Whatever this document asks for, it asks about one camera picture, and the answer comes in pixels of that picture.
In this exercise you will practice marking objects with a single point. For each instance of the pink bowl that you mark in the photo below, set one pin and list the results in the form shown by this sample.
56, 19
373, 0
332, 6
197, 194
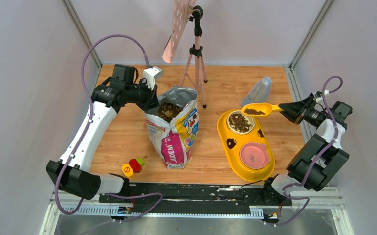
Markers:
254, 155

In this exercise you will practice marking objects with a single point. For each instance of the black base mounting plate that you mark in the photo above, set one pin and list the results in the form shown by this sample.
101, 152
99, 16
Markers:
195, 199

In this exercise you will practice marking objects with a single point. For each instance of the cream bowl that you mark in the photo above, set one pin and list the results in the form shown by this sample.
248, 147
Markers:
239, 123

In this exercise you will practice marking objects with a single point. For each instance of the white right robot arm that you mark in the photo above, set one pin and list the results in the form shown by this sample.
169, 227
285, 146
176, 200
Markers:
320, 158

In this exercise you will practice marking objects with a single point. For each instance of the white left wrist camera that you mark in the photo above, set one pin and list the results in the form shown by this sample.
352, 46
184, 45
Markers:
152, 74

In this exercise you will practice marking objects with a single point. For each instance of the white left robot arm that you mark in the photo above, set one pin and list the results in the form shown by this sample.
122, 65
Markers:
71, 171

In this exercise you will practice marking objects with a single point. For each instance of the pink tripod stand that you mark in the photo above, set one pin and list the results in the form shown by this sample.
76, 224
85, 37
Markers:
196, 51

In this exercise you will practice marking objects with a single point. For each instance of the yellow plastic scoop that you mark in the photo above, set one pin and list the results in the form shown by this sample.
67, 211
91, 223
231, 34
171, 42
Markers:
260, 109

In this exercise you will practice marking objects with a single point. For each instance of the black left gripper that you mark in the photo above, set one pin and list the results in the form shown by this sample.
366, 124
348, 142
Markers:
149, 101

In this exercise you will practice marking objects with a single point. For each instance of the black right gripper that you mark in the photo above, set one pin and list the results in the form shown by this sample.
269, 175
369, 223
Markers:
298, 110

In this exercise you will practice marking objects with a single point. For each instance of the brown pet food kibble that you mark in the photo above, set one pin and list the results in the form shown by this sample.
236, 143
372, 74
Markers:
169, 111

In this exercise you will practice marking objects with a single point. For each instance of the red yellow green toy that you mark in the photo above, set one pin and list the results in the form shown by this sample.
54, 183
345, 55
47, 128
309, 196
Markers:
134, 166

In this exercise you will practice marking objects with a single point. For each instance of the pet food bag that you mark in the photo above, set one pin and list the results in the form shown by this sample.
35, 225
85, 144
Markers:
174, 125

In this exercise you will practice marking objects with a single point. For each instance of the yellow double bowl feeder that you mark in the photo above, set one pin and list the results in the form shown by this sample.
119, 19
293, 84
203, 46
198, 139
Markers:
232, 144

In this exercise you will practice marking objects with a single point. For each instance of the pink perforated board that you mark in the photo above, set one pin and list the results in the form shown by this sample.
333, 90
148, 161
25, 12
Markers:
182, 11

